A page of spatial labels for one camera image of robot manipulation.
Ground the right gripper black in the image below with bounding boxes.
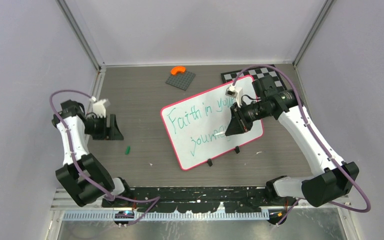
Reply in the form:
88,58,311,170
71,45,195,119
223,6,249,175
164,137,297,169
226,99,272,136

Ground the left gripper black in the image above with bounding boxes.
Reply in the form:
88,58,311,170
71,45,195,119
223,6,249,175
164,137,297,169
84,114,124,141

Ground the green whiteboard marker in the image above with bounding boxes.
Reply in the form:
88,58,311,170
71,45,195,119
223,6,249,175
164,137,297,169
213,131,226,136

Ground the whiteboard with pink frame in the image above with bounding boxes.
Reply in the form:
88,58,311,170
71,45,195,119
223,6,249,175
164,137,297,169
160,83,264,171

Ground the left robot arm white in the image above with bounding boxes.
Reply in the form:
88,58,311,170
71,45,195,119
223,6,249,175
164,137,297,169
51,99,134,207

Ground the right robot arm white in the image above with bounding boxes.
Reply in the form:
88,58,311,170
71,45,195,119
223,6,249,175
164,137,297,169
225,76,360,207

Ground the black white chessboard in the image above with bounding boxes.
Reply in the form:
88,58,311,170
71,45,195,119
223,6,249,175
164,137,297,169
220,67,287,92

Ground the grey studded baseplate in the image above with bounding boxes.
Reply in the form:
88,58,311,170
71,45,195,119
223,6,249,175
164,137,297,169
165,71,196,91

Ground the orange curved piece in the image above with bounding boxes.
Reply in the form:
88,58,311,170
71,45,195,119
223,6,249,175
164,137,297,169
170,66,186,76

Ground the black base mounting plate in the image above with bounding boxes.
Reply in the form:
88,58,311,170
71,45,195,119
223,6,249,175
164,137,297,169
101,186,299,214

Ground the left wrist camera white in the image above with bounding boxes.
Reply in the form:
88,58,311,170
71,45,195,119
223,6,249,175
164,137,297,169
89,96,111,118

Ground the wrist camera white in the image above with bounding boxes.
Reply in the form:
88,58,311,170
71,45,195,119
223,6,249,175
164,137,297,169
89,96,111,118
225,84,244,108

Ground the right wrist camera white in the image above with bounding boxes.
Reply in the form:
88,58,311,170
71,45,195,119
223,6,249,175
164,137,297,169
225,84,244,108

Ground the aluminium slotted rail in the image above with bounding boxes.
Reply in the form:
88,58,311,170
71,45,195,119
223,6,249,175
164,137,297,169
62,209,270,222

